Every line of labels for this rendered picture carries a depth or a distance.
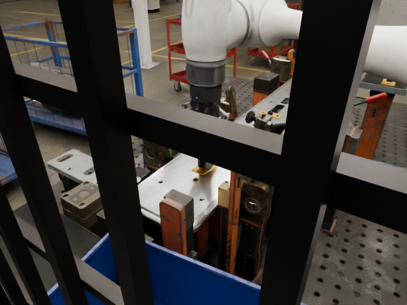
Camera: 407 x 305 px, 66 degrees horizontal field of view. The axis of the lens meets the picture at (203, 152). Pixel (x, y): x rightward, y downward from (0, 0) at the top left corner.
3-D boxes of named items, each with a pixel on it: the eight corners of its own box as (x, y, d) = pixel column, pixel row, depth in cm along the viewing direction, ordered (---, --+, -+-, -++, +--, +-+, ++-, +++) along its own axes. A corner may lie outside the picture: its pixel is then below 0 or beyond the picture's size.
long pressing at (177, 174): (300, 67, 176) (301, 65, 175) (342, 74, 166) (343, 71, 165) (115, 202, 78) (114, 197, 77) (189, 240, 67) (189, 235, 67)
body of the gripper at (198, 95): (229, 80, 74) (228, 116, 79) (200, 74, 78) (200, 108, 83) (212, 90, 69) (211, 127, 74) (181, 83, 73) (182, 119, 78)
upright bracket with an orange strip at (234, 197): (228, 292, 89) (238, 137, 63) (232, 295, 88) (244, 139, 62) (223, 301, 87) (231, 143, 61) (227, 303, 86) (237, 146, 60)
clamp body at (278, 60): (266, 114, 193) (274, 53, 174) (290, 119, 186) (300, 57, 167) (259, 120, 185) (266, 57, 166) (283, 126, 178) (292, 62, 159)
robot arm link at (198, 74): (200, 49, 76) (200, 74, 79) (177, 59, 69) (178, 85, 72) (234, 55, 71) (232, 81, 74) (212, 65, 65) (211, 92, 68)
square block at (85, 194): (110, 276, 93) (86, 178, 74) (129, 290, 89) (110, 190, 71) (88, 297, 88) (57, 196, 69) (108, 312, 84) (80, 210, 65)
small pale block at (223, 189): (220, 279, 92) (225, 179, 73) (231, 285, 91) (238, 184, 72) (214, 288, 90) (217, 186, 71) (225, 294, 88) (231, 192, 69)
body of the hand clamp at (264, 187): (241, 261, 98) (251, 168, 79) (262, 272, 95) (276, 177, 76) (232, 275, 94) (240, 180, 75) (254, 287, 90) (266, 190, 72)
